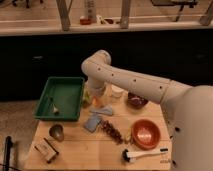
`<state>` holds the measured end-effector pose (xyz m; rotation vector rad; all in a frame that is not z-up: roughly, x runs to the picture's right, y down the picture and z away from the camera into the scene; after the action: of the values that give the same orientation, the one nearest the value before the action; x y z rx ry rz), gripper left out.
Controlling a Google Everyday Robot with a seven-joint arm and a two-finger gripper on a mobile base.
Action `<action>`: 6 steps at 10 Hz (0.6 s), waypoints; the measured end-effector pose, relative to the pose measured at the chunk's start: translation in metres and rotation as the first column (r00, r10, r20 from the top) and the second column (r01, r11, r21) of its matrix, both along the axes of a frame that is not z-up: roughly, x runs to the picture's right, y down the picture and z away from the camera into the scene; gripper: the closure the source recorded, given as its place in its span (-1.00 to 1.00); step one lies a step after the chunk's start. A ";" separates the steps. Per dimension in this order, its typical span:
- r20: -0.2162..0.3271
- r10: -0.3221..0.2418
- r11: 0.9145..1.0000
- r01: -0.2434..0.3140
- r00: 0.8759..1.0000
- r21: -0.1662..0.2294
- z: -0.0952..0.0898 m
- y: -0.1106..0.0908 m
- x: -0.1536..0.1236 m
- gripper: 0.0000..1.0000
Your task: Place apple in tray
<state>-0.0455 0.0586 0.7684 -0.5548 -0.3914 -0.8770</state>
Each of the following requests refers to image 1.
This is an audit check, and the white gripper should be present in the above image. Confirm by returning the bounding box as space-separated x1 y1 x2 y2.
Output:
87 80 106 97

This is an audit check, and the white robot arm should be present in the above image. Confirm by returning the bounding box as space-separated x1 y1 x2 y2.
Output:
81 50 213 171

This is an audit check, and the green plastic tray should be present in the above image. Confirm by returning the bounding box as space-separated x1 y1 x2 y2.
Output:
34 77 84 121

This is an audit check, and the small object in tray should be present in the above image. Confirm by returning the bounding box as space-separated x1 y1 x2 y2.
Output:
49 97 59 115

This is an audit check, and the green cup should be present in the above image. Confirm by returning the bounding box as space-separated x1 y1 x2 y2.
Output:
83 90 93 105

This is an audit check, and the white jar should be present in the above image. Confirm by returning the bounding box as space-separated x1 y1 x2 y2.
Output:
111 85 124 98

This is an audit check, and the grey-blue cloth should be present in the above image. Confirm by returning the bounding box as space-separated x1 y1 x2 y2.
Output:
89 105 113 116

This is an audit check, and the dark bowl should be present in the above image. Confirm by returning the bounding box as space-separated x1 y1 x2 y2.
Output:
127 93 148 109

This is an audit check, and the metal goblet cup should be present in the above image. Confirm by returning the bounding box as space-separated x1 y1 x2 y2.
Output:
49 124 64 142

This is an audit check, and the orange-red bowl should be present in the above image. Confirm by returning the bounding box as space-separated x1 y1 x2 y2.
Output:
131 119 161 150

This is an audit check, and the red object on shelf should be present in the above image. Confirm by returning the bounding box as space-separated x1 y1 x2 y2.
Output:
79 16 92 25

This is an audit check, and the black white brush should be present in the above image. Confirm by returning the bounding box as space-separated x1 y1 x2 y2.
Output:
122 148 168 163

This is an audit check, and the black stand left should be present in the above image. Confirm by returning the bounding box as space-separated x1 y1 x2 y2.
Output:
3 136 13 171

